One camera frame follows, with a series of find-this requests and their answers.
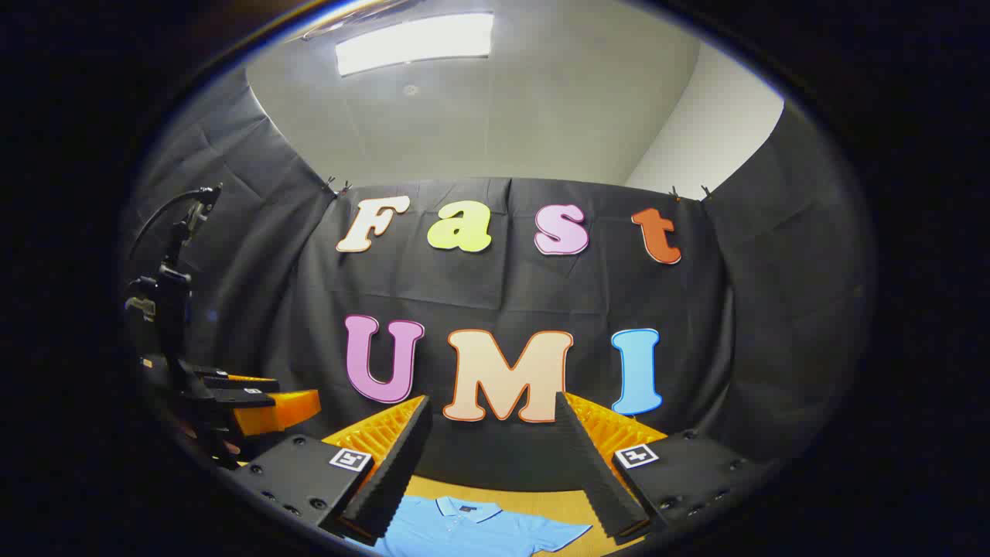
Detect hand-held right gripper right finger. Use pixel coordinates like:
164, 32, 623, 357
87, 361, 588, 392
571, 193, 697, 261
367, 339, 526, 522
554, 391, 775, 542

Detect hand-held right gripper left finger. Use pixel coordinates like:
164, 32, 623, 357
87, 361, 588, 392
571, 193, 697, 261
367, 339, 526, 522
229, 395, 435, 542

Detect light blue T-shirt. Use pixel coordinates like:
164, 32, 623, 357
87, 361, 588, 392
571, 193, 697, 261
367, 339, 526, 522
371, 495, 593, 557

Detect black backdrop cloth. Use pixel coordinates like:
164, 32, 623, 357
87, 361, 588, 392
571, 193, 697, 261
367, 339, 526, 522
120, 66, 879, 496

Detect rectangular ceiling light panel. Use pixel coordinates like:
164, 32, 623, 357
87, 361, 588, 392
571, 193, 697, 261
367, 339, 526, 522
334, 11, 496, 77

